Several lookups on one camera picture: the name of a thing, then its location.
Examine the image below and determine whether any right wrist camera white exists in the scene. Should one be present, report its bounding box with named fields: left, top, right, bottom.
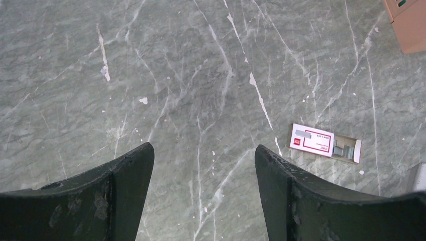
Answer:
left=405, top=162, right=425, bottom=192

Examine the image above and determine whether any red white staple box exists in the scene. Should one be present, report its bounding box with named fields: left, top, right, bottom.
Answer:
left=288, top=123, right=362, bottom=164

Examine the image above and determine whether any orange file organizer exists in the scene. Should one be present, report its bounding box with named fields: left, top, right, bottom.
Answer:
left=382, top=0, right=425, bottom=54

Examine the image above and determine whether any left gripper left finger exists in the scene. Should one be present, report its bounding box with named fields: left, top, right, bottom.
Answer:
left=1, top=142, right=155, bottom=240

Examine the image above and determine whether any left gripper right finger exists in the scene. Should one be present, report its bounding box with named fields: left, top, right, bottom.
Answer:
left=255, top=145, right=425, bottom=240

